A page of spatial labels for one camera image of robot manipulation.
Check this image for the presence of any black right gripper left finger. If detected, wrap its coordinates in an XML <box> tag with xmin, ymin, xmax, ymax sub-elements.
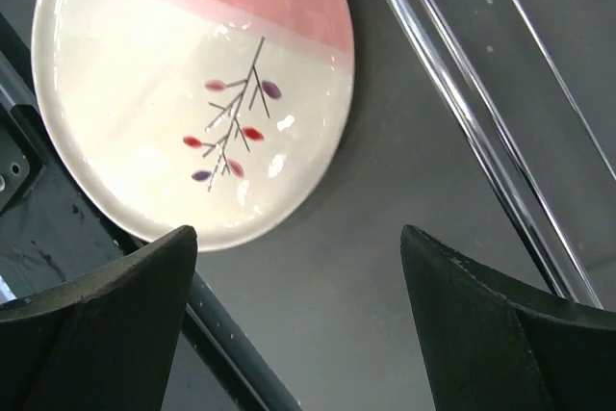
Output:
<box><xmin>1</xmin><ymin>225</ymin><xmax>197</xmax><ymax>410</ymax></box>

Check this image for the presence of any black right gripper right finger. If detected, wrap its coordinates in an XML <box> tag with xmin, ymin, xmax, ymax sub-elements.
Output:
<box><xmin>400</xmin><ymin>225</ymin><xmax>615</xmax><ymax>410</ymax></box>

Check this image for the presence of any metal wire dish rack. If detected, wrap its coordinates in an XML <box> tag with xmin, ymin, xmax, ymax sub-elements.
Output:
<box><xmin>387</xmin><ymin>0</ymin><xmax>615</xmax><ymax>311</ymax></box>

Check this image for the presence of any pink and cream plate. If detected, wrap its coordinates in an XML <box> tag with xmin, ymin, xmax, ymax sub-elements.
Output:
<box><xmin>31</xmin><ymin>0</ymin><xmax>354</xmax><ymax>251</ymax></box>

